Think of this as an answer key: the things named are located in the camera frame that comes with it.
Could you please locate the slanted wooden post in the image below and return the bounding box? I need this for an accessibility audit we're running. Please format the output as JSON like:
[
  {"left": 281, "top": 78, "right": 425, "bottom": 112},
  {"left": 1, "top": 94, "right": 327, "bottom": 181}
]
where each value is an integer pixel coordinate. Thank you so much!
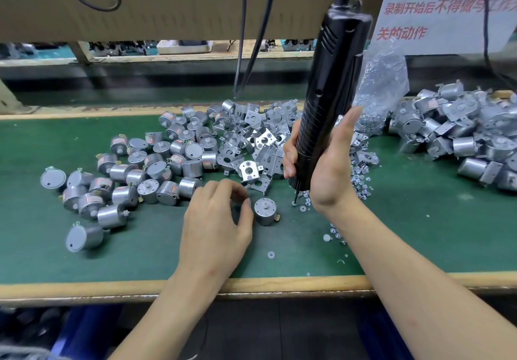
[{"left": 0, "top": 79, "right": 21, "bottom": 114}]

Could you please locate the small clear plastic bag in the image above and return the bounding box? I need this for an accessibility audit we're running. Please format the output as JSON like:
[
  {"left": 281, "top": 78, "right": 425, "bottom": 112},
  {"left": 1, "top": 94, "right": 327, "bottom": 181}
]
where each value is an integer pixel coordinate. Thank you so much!
[{"left": 353, "top": 39, "right": 410, "bottom": 134}]

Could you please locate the white paper sign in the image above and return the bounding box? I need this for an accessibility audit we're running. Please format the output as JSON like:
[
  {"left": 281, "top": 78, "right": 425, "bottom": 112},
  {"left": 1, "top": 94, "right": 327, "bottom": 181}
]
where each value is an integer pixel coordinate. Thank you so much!
[{"left": 373, "top": 0, "right": 517, "bottom": 56}]

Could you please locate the pile of silver motors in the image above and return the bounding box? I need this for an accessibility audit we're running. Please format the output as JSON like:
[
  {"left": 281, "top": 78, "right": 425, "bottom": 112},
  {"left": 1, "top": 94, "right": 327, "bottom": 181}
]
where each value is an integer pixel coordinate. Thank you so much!
[{"left": 40, "top": 133, "right": 219, "bottom": 253}]

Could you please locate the person's left forearm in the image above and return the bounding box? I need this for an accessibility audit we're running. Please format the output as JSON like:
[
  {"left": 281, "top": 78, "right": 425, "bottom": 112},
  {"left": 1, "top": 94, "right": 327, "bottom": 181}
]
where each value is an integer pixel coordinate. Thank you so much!
[{"left": 109, "top": 271, "right": 231, "bottom": 360}]

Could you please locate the brown back panel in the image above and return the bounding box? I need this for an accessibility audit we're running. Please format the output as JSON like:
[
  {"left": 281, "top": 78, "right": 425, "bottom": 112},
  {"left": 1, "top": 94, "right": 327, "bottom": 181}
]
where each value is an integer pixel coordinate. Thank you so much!
[{"left": 0, "top": 0, "right": 389, "bottom": 43}]

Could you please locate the person's left hand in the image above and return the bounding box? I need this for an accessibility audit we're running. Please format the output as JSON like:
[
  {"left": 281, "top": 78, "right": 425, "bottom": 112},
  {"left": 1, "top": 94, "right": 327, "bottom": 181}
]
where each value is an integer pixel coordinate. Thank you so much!
[{"left": 176, "top": 180, "right": 255, "bottom": 288}]

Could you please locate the green bench mat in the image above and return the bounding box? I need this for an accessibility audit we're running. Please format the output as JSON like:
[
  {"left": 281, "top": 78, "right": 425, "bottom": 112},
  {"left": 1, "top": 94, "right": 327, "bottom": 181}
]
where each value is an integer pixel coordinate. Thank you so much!
[{"left": 0, "top": 113, "right": 517, "bottom": 286}]

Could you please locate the pile of assembled motors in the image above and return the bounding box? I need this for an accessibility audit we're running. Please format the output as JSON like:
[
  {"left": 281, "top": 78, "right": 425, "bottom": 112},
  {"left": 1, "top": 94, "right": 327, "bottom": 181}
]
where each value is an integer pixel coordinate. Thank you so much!
[{"left": 390, "top": 79, "right": 517, "bottom": 194}]

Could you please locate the dark blue crate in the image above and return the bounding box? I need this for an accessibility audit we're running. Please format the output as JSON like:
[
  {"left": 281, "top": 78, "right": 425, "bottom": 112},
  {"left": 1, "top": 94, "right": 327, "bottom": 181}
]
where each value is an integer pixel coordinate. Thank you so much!
[{"left": 355, "top": 303, "right": 413, "bottom": 360}]

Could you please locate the blue plastic bin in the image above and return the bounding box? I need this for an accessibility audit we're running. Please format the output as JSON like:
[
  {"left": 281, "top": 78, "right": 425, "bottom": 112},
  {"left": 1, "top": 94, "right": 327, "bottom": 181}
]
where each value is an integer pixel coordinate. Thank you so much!
[{"left": 48, "top": 306, "right": 122, "bottom": 360}]

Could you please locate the person's right forearm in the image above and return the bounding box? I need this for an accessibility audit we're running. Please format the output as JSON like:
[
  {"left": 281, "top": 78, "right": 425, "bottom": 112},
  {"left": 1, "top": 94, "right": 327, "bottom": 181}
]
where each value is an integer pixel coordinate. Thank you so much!
[{"left": 323, "top": 190, "right": 517, "bottom": 360}]

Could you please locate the silver round motor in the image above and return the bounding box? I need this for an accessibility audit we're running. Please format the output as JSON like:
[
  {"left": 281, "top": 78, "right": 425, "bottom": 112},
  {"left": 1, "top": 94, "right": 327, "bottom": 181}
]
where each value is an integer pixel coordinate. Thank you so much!
[{"left": 253, "top": 197, "right": 284, "bottom": 228}]

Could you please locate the black electric screwdriver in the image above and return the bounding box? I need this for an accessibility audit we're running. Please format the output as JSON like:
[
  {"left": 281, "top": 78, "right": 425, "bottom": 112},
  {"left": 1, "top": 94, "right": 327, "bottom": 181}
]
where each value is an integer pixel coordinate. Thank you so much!
[{"left": 288, "top": 0, "right": 374, "bottom": 203}]

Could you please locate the pile of metal brackets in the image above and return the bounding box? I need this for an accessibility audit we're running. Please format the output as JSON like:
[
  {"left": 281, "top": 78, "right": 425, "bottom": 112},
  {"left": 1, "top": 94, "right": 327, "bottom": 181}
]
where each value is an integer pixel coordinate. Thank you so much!
[{"left": 157, "top": 99, "right": 381, "bottom": 195}]

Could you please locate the person's right hand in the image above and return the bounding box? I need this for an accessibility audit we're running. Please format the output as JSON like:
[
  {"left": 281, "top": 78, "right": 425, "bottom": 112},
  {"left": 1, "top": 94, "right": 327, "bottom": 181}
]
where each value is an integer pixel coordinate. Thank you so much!
[{"left": 283, "top": 107, "right": 365, "bottom": 215}]

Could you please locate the black hanging cable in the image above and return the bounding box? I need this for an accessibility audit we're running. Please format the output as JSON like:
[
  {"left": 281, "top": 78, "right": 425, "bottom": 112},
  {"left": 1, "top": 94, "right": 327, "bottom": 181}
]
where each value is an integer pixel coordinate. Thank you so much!
[
  {"left": 234, "top": 0, "right": 248, "bottom": 98},
  {"left": 238, "top": 0, "right": 280, "bottom": 98}
]

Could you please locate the scatter of small silver screws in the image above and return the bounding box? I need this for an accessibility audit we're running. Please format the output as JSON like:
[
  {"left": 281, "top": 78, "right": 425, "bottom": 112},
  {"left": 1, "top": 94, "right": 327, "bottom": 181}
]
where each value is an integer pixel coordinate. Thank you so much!
[{"left": 267, "top": 162, "right": 373, "bottom": 260}]

